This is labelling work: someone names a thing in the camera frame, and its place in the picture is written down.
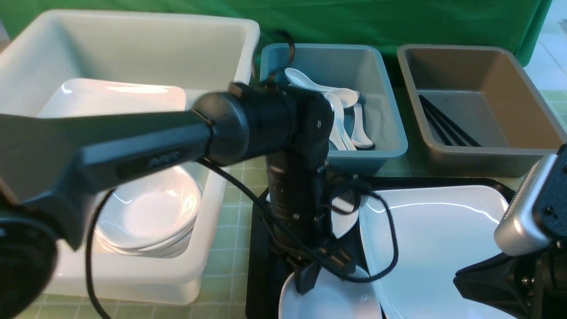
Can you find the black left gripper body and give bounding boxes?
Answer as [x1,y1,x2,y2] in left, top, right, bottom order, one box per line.
[266,153,357,295]

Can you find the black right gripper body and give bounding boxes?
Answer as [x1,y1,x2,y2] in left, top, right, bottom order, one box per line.
[452,241,567,319]

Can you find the small white bowl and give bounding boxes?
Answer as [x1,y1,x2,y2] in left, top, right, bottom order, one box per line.
[278,270,383,319]
[267,193,359,241]

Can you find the large white square plate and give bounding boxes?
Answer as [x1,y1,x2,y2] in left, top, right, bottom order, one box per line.
[373,185,510,319]

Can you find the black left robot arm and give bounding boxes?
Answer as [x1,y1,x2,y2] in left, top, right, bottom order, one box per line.
[1,82,354,319]

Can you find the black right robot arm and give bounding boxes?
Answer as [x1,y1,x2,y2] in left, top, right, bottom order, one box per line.
[453,145,567,319]

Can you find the white soup spoon in bin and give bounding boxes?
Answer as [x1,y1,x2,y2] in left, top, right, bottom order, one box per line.
[284,67,338,93]
[323,93,357,151]
[324,88,360,109]
[351,103,374,149]

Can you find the black plastic serving tray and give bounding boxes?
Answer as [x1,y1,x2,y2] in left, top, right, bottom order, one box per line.
[245,176,516,319]

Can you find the green checkered tablecloth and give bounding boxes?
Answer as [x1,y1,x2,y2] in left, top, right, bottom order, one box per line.
[13,86,567,319]

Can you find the teal plastic bin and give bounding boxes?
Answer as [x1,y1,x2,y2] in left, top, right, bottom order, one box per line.
[260,43,408,175]

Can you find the stack of white bowls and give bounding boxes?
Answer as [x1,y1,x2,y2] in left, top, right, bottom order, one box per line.
[94,166,202,258]

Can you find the large white plastic tub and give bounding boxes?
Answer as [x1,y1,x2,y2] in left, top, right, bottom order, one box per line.
[0,10,260,305]

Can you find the chopsticks in brown bin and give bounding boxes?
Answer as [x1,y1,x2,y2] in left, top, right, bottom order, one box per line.
[419,95,481,147]

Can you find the brown plastic bin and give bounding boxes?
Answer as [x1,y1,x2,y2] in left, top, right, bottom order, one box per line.
[397,44,566,178]

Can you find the stack of white plates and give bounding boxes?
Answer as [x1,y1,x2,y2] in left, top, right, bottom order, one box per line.
[37,78,187,118]

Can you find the green backdrop cloth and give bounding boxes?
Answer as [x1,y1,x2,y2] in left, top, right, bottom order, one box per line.
[0,0,551,81]

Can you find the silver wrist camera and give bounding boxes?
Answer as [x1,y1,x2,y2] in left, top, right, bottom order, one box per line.
[494,154,558,257]

